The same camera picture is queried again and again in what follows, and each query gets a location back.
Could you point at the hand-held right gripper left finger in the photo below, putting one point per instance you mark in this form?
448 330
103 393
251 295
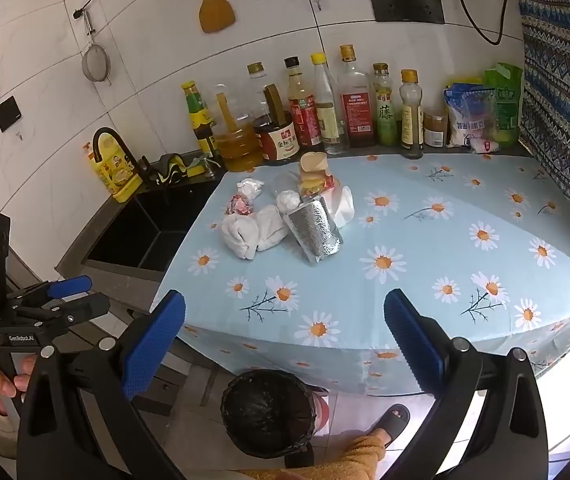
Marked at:
155 345

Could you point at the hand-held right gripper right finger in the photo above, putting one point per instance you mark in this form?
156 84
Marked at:
410 345

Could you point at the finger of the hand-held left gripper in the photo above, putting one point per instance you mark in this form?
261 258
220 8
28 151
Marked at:
70 286
85 307

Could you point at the trash bin with black bag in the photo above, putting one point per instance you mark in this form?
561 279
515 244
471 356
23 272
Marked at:
265 410

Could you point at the white tissue wad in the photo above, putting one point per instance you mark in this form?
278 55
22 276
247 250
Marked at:
240 235
272 227

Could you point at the silver foil pouch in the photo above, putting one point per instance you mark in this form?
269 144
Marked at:
315 232

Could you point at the red and yellow snack wrapper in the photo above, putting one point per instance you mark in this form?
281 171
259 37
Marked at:
315 185

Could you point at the paper cup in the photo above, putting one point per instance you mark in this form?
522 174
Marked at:
312 162

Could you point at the daisy print blue tablecloth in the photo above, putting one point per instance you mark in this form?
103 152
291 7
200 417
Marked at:
415 280

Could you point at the black slipper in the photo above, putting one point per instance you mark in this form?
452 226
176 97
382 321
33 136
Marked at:
395 417

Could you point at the black sink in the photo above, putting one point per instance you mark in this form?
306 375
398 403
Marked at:
130 240

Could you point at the yellow dish soap bottle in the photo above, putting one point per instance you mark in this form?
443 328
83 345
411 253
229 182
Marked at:
115 175

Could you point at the white plastic bag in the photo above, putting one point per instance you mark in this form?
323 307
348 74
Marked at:
342 207

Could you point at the black faucet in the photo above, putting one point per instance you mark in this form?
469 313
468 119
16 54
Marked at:
115 137

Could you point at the yellow and black scrubber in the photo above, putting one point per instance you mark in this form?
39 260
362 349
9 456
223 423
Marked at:
172 167

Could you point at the pink candy wrapper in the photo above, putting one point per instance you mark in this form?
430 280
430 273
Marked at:
241 205

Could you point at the small crumpled white tissue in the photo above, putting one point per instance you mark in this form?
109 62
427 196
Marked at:
250 187

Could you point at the white crumpled paper ball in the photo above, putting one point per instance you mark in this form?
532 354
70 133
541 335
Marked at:
289 200

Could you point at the clear cooking oil jug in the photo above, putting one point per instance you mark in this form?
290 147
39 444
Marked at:
237 152

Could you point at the small white pink packet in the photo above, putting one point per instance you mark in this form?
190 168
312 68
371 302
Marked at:
485 146

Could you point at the green label sauce bottle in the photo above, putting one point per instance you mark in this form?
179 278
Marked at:
197 110

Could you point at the small brown jar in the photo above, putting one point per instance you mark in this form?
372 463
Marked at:
435 127

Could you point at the yellow label oil bottle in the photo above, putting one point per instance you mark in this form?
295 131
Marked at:
411 125

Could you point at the metal strainer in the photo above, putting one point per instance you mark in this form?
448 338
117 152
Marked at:
96 62

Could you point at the green oil bottle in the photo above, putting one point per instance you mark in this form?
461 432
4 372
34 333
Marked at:
385 120

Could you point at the white and blue bag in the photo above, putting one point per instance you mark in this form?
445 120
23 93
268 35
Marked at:
465 120

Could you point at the brown soy sauce jug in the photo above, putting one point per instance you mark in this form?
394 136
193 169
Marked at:
280 142

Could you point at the clear bottle with yellow cap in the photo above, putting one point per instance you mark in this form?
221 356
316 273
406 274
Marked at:
327 120

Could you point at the clear bottle with red label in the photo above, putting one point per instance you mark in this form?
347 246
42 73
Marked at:
357 110

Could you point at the black cap red label bottle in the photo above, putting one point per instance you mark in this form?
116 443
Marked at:
305 115

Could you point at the green bag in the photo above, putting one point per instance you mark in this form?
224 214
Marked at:
507 100

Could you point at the clear bottle with gold cap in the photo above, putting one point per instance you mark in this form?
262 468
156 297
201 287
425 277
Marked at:
257 77

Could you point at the blue patterned curtain cloth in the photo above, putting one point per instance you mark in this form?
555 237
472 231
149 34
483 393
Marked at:
565 85

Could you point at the small black wall switch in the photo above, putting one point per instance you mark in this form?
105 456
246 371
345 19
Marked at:
6 112

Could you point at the black wall power socket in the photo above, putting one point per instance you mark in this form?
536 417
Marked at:
405 5

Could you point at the wall hook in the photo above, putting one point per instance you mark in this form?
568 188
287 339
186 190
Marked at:
319 4

